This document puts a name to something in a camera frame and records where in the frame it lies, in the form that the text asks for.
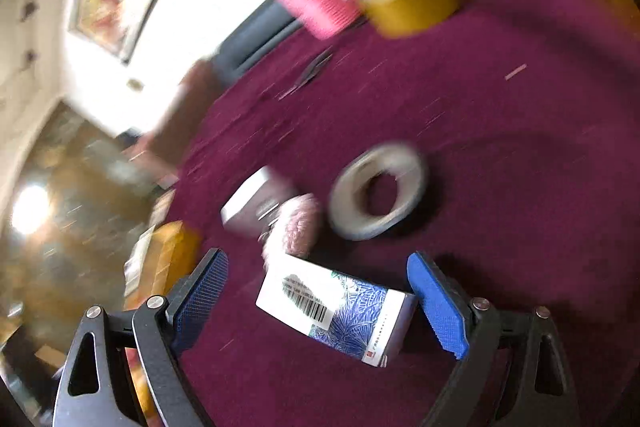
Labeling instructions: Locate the dark sofa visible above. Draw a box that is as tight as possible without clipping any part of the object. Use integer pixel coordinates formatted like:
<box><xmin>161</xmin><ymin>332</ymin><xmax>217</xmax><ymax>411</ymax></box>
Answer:
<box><xmin>215</xmin><ymin>0</ymin><xmax>481</xmax><ymax>85</ymax></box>

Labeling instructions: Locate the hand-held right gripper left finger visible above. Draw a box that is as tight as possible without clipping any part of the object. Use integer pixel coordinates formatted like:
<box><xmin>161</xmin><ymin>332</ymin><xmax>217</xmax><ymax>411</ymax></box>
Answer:
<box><xmin>52</xmin><ymin>248</ymin><xmax>230</xmax><ymax>427</ymax></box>

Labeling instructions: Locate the pink fluffy pouch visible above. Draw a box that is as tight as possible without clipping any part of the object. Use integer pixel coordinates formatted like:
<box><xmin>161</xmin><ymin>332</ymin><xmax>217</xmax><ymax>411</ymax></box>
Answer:
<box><xmin>261</xmin><ymin>194</ymin><xmax>323</xmax><ymax>260</ymax></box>

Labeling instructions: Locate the maroon chair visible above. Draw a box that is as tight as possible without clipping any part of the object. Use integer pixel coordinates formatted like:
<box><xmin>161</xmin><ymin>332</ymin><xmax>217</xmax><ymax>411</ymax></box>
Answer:
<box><xmin>135</xmin><ymin>59</ymin><xmax>226</xmax><ymax>178</ymax></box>

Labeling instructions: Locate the grey tape roll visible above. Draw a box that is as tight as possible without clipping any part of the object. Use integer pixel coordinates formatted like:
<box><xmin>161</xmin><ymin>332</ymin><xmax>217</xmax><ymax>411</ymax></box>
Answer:
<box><xmin>328</xmin><ymin>144</ymin><xmax>430</xmax><ymax>242</ymax></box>

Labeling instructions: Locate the blue and white box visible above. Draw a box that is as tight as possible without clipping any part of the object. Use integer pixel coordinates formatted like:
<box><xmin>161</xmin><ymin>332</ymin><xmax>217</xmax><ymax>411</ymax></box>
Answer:
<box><xmin>255</xmin><ymin>253</ymin><xmax>419</xmax><ymax>369</ymax></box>

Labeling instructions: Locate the wooden cabinet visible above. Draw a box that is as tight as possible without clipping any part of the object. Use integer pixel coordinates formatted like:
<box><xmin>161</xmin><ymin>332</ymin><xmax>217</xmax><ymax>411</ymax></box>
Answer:
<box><xmin>0</xmin><ymin>102</ymin><xmax>176</xmax><ymax>408</ymax></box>

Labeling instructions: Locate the small white box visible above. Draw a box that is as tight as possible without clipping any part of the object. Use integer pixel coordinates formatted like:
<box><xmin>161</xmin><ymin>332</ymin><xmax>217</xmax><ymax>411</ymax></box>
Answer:
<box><xmin>220</xmin><ymin>167</ymin><xmax>296</xmax><ymax>240</ymax></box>

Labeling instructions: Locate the maroon tablecloth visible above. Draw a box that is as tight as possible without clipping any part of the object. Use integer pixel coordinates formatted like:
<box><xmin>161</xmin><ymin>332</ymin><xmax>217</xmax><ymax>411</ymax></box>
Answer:
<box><xmin>175</xmin><ymin>0</ymin><xmax>640</xmax><ymax>427</ymax></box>

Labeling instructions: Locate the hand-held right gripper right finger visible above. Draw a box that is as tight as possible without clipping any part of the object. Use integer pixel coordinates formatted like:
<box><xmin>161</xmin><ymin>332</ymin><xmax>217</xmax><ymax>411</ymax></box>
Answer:
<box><xmin>406</xmin><ymin>251</ymin><xmax>581</xmax><ymax>427</ymax></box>

